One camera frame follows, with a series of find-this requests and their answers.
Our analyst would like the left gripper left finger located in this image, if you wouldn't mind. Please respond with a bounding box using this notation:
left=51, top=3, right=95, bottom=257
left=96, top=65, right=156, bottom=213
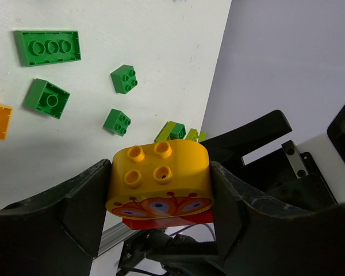
left=0, top=159, right=112, bottom=275

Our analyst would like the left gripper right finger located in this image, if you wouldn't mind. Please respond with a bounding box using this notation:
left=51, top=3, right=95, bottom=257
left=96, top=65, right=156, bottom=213
left=210, top=162, right=345, bottom=275

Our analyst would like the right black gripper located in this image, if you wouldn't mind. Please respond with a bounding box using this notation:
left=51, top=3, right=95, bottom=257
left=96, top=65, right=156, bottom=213
left=202, top=110, right=338, bottom=210

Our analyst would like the red lego brick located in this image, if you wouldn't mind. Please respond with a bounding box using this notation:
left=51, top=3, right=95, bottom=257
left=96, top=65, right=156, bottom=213
left=122, top=209, right=213, bottom=230

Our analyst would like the yellow butterfly lego brick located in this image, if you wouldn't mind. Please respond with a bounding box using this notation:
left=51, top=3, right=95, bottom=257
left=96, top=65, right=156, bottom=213
left=105, top=139, right=214, bottom=220

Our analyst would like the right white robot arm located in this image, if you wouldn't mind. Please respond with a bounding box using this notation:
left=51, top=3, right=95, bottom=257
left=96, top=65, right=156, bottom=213
left=201, top=104, right=345, bottom=211

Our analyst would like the lime square lego brick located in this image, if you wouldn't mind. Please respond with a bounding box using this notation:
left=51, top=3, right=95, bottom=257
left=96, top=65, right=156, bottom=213
left=185, top=128, right=206, bottom=143

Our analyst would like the lime and green lego stack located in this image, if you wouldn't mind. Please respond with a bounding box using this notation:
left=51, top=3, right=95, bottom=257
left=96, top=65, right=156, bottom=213
left=154, top=121, right=186, bottom=143

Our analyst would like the green square lego lower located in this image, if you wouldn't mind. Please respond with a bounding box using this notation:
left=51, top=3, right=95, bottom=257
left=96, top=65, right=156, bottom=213
left=103, top=109, right=131, bottom=137

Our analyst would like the green square lego upper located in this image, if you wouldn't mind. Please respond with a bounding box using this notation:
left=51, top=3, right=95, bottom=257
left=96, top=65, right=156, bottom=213
left=110, top=64, right=138, bottom=94

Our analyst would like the green upturned square lego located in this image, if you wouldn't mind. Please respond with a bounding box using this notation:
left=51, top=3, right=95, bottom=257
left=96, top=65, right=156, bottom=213
left=22, top=78, right=70, bottom=119

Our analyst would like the green long lego brick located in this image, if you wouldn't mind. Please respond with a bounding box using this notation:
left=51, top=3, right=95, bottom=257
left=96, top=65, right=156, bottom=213
left=13, top=30, right=81, bottom=67

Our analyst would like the aluminium table front rail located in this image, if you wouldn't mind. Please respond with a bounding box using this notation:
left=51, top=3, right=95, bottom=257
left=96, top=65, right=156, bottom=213
left=97, top=223, right=134, bottom=256

